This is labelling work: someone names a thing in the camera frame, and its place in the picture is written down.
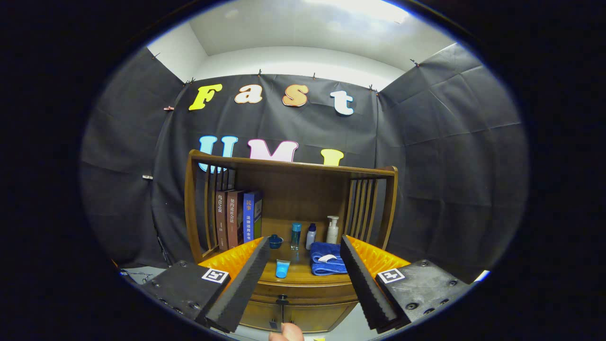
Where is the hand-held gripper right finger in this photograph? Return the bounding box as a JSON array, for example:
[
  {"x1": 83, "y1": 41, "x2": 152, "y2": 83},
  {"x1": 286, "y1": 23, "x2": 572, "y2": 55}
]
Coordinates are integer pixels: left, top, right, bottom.
[{"x1": 339, "y1": 235, "x2": 475, "y2": 332}]

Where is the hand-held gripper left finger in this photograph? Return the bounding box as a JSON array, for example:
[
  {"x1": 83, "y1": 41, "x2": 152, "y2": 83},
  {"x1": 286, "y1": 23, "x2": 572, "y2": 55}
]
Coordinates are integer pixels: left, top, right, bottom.
[{"x1": 142, "y1": 236, "x2": 271, "y2": 333}]

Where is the wooden cabinet door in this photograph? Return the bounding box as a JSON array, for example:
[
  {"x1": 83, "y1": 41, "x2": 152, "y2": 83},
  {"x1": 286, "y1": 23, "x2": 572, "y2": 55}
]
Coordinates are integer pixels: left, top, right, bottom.
[
  {"x1": 241, "y1": 301, "x2": 282, "y2": 331},
  {"x1": 283, "y1": 300, "x2": 356, "y2": 333}
]

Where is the wooden countertop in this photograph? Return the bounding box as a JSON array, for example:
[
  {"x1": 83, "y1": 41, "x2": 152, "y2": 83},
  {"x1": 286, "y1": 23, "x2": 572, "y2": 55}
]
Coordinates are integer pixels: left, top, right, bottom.
[{"x1": 196, "y1": 238, "x2": 360, "y2": 285}]

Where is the wooden cabinet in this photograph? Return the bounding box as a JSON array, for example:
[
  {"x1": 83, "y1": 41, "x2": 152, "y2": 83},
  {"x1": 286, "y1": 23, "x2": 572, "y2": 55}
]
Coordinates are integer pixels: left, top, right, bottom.
[{"x1": 184, "y1": 149, "x2": 399, "y2": 333}]

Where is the folded blue towel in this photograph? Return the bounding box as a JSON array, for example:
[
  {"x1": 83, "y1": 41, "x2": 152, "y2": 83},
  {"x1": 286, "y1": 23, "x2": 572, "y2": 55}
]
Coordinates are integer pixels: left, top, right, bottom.
[{"x1": 310, "y1": 242, "x2": 349, "y2": 276}]

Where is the blue book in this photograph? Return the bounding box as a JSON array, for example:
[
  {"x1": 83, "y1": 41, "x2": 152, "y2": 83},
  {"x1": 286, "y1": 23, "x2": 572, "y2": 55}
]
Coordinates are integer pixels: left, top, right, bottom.
[{"x1": 243, "y1": 191, "x2": 263, "y2": 243}]

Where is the thick brown book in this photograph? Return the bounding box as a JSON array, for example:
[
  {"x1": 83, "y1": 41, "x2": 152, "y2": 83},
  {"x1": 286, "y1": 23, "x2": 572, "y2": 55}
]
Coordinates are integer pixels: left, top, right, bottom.
[{"x1": 226, "y1": 190, "x2": 245, "y2": 249}]

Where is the thin brown book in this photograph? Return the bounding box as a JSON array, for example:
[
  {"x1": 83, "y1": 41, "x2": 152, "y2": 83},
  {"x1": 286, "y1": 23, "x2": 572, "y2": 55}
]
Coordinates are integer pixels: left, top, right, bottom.
[{"x1": 215, "y1": 190, "x2": 229, "y2": 251}]

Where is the tangle of cables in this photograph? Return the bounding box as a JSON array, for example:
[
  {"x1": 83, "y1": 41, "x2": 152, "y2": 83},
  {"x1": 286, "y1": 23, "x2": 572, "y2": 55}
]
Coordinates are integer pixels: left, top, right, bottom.
[{"x1": 120, "y1": 268, "x2": 153, "y2": 281}]

